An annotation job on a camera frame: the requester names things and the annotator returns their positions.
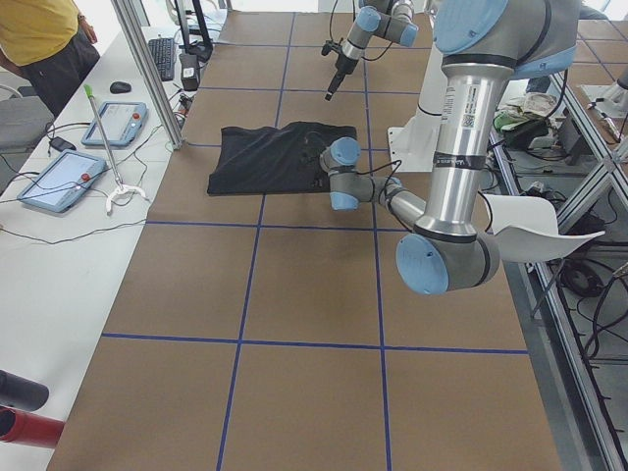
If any person in yellow shirt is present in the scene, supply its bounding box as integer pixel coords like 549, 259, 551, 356
1, 0, 100, 117

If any green handled reacher stick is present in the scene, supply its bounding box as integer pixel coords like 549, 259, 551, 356
81, 84, 148, 215

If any teach pendant tablet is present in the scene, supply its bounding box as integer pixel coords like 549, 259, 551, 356
17, 149, 107, 213
98, 101, 147, 148

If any black keyboard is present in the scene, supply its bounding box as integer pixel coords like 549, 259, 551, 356
147, 37, 177, 81

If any near teach pendant tablet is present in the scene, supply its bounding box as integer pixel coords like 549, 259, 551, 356
17, 149, 107, 213

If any far teach pendant tablet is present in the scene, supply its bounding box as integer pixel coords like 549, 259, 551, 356
98, 101, 147, 148

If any brown paper table cover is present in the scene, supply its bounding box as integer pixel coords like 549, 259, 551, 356
50, 13, 560, 470

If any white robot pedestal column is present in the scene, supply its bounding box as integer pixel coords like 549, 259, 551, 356
388, 44, 447, 173

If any red black cylinder tool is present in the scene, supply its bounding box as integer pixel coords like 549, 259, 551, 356
1, 370, 65, 448

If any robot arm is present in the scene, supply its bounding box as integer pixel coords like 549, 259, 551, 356
320, 1, 580, 294
321, 0, 419, 101

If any black computer mouse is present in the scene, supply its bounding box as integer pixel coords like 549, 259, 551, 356
109, 80, 132, 94

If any white plastic chair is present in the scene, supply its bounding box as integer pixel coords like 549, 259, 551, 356
486, 194, 605, 263

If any black t-shirt with logo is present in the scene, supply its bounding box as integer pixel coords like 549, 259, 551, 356
207, 122, 357, 196

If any aluminium frame post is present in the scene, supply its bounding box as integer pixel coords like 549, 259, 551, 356
111, 0, 183, 150

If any black pendant cable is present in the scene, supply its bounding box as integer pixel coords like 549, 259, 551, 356
0, 122, 168, 244

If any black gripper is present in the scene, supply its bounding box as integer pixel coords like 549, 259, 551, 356
325, 54, 358, 101

